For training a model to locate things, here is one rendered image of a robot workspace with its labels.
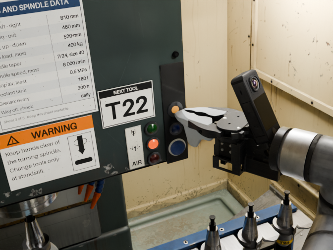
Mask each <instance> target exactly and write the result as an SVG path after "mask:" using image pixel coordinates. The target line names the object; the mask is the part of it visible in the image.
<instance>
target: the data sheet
mask: <svg viewBox="0 0 333 250"><path fill-rule="evenodd" d="M96 111H98V104H97V97H96V90H95V84H94V78H93V71H92V64H91V57H90V51H89V44H88V37H87V31H86V24H85V17H84V11H83V4H82V0H0V133H2V132H6V131H11V130H15V129H20V128H24V127H29V126H33V125H39V124H43V123H48V122H52V121H56V120H61V119H65V118H69V117H74V116H78V115H83V114H87V113H92V112H96Z"/></svg>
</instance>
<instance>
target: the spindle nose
mask: <svg viewBox="0 0 333 250"><path fill-rule="evenodd" d="M57 195H58V192H56V193H52V194H49V195H45V196H42V197H38V198H35V199H31V200H28V201H24V202H21V203H17V204H13V205H10V206H6V207H3V208H0V217H1V218H9V219H12V218H22V217H26V216H30V215H33V214H35V213H37V212H39V211H41V210H43V209H45V208H46V207H48V206H49V205H50V204H51V203H52V202H53V201H54V200H55V198H56V197H57Z"/></svg>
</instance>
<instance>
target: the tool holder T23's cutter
mask: <svg viewBox="0 0 333 250"><path fill-rule="evenodd" d="M274 250H291V244H289V245H288V246H285V247H282V246H280V245H278V244H277V242H275V244H274Z"/></svg>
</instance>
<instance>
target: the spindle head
mask: <svg viewBox="0 0 333 250"><path fill-rule="evenodd" d="M82 4H83V11H84V17H85V24H86V31H87V37H88V44H89V51H90V57H91V64H92V71H93V78H94V84H95V90H96V97H97V104H98V111H96V112H92V113H87V114H83V115H78V116H74V117H69V118H65V119H61V120H56V121H52V122H48V123H43V124H39V125H33V126H29V127H24V128H20V129H15V130H11V131H6V132H2V133H0V135H4V134H8V133H13V132H17V131H22V130H26V129H30V128H35V127H39V126H44V125H49V124H54V123H58V122H62V121H66V120H71V119H75V118H79V117H84V116H88V115H92V120H93V126H94V133H95V139H96V145H97V152H98V158H99V164H100V167H99V168H95V169H92V170H88V171H84V172H81V173H77V174H73V175H70V176H66V177H62V178H59V179H55V180H51V181H47V182H44V183H40V184H36V185H33V186H29V187H24V188H21V189H17V190H13V191H11V189H10V186H9V182H8V179H7V175H6V171H5V168H4V164H3V161H2V157H1V153H0V208H3V207H6V206H10V205H13V204H17V203H21V202H24V201H28V200H31V199H35V198H38V197H42V196H45V195H49V194H52V193H56V192H60V191H63V190H67V189H70V188H75V187H78V186H82V185H85V184H89V183H93V182H96V181H100V180H103V179H107V178H110V177H114V176H118V175H121V174H125V173H128V172H132V171H136V170H139V169H143V168H146V167H149V166H153V165H151V164H149V162H148V156H149V155H150V154H151V153H152V152H159V153H160V155H161V160H160V162H159V163H157V164H160V163H164V162H167V153H166V139H165V126H164V113H163V101H162V87H161V74H160V66H161V65H164V64H169V63H176V62H181V61H184V60H183V39H182V18H181V0H82ZM148 80H152V83H153V95H154V106H155V117H151V118H146V119H142V120H138V121H134V122H130V123H125V124H121V125H116V126H112V127H108V128H104V129H103V126H102V120H101V113H100V106H99V99H98V93H97V91H101V90H106V89H111V88H115V87H120V86H125V85H129V84H134V83H139V82H143V81H148ZM149 122H156V123H157V124H158V126H159V129H158V131H157V133H155V134H154V135H148V134H146V133H145V126H146V124H147V123H149ZM138 125H141V133H142V142H143V152H144V162H145V166H143V167H139V168H135V169H132V170H130V169H129V161H128V153H127V145H126V136H125V129H126V128H130V127H134V126H138ZM151 137H157V138H158V139H159V140H160V145H159V147H158V148H157V149H155V150H149V149H148V148H147V147H146V142H147V140H148V139H149V138H151ZM157 164H156V165H157Z"/></svg>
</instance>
